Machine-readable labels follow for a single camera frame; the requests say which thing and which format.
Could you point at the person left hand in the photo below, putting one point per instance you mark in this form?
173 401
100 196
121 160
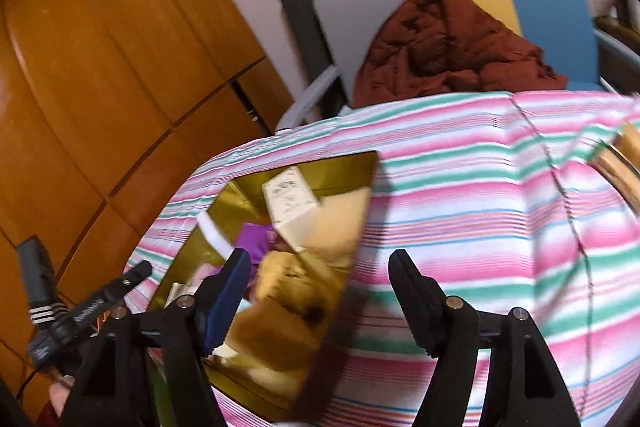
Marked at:
59 392

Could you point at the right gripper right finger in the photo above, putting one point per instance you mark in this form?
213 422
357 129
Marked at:
440 325

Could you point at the grey yellow blue chair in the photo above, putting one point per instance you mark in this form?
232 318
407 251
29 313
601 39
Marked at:
592 56

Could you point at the white melamine sponge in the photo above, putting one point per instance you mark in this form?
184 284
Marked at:
213 236

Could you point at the black rolled mat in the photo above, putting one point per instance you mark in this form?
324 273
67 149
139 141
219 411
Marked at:
325 88

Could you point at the tan sponge block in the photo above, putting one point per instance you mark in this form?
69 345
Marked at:
335 235
295 298

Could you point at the striped pink green tablecloth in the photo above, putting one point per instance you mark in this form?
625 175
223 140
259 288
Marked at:
494 197

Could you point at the purple packet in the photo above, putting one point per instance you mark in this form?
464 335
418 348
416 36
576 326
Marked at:
256 240

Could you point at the gold metal tin box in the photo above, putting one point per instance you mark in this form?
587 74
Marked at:
270 395

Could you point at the beige printed carton box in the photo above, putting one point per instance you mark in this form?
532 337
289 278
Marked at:
292 206

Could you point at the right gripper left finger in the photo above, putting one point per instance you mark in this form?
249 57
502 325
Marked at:
217 299

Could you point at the wooden panelled wardrobe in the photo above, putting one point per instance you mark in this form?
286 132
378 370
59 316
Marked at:
107 106

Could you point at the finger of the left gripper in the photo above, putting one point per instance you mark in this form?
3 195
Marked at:
125 279

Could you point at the dark red puffer jacket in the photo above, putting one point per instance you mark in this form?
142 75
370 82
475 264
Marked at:
431 47

